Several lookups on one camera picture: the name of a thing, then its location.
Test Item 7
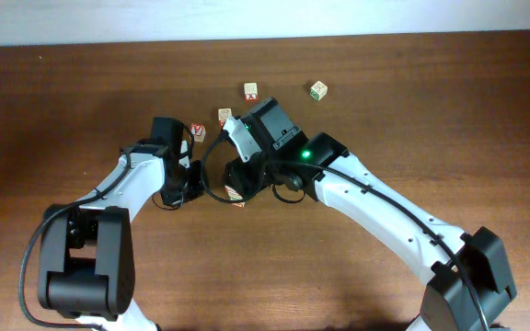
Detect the wooden block number four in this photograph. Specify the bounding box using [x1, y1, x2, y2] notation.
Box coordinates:
[225, 185, 245, 208]

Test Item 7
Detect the wooden block red A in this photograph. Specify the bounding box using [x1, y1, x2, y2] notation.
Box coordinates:
[190, 123, 206, 143]

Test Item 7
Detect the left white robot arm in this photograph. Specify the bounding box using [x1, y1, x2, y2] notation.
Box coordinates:
[36, 117, 202, 330]

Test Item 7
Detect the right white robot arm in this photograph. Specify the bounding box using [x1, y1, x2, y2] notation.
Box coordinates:
[223, 97, 517, 330]

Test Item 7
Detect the wooden block red bottom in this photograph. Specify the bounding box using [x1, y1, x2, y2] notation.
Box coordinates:
[217, 108, 232, 128]

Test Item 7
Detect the wooden block red side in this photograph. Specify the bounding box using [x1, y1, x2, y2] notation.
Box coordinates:
[243, 82, 259, 101]

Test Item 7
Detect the wooden block green side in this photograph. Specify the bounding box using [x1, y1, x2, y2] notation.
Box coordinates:
[309, 81, 328, 101]

